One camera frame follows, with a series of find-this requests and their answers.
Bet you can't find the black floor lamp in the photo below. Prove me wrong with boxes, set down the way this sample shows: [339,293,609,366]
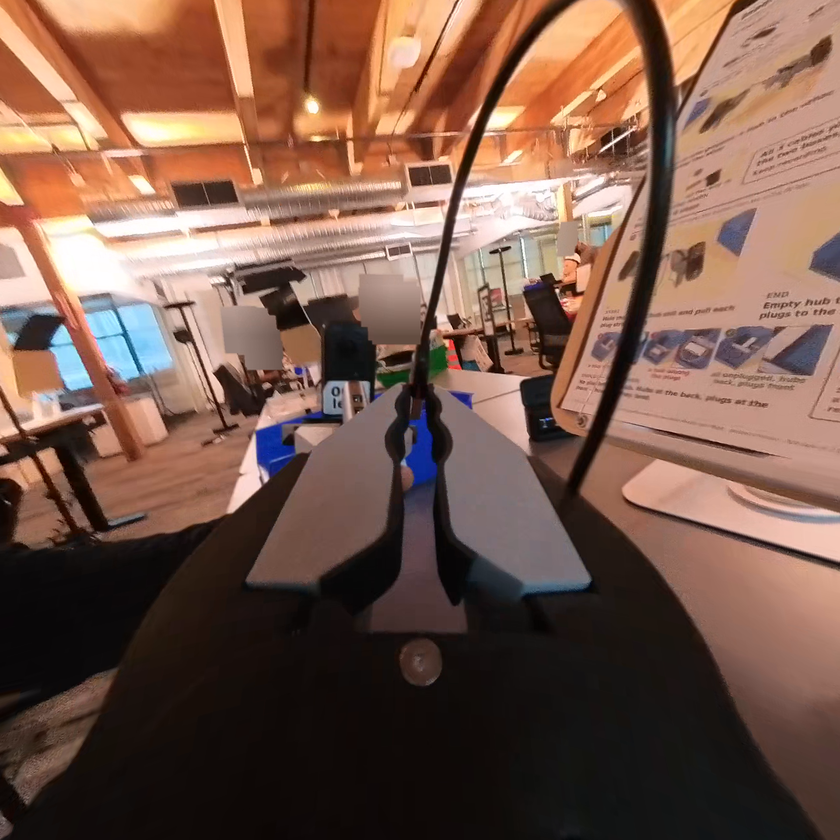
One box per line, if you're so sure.
[487,246,522,361]
[164,301,240,448]

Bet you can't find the black office chair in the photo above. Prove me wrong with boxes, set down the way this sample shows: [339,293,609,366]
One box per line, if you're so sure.
[524,287,573,371]

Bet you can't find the silver ventilation duct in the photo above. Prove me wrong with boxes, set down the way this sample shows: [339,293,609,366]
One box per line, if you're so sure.
[85,177,411,227]

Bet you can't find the translucent plastic bin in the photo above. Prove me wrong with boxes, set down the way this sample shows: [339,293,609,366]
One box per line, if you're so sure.
[256,390,475,490]

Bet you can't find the person's left forearm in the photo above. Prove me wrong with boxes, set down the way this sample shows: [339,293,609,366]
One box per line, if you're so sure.
[0,517,227,713]

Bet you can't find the black cable with red plugs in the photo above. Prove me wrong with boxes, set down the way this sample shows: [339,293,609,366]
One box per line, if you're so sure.
[410,0,677,503]

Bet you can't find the white stand base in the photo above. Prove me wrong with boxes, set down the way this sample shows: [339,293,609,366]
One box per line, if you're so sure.
[622,456,840,564]

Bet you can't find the printed instruction sheet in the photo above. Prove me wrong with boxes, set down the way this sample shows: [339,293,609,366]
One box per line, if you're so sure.
[561,0,840,454]

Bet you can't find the green plastic bin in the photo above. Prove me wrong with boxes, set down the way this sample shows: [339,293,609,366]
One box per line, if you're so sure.
[377,354,454,389]

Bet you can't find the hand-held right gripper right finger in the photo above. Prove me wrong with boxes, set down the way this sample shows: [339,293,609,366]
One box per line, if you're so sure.
[427,386,593,606]

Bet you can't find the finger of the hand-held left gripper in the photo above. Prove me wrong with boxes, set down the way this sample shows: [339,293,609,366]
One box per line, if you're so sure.
[281,423,345,455]

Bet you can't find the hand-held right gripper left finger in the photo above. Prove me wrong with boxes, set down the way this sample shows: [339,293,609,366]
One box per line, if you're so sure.
[245,386,404,614]

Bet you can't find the white desk black legs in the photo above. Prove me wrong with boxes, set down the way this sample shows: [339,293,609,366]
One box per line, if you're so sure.
[0,403,148,534]

